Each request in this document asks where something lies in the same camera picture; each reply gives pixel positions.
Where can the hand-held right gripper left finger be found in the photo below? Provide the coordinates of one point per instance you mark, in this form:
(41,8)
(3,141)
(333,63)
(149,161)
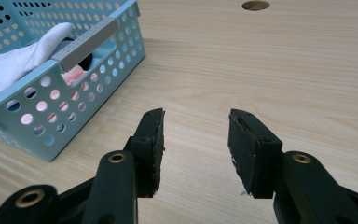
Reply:
(147,149)

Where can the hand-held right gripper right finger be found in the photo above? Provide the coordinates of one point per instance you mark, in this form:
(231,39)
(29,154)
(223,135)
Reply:
(251,155)

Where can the light blue perforated plastic basket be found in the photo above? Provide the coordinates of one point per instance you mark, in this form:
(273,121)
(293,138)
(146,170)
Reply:
(74,84)

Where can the white cloth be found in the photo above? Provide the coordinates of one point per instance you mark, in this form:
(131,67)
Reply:
(15,62)

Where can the pink item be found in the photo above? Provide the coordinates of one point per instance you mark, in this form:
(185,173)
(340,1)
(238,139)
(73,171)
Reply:
(73,76)

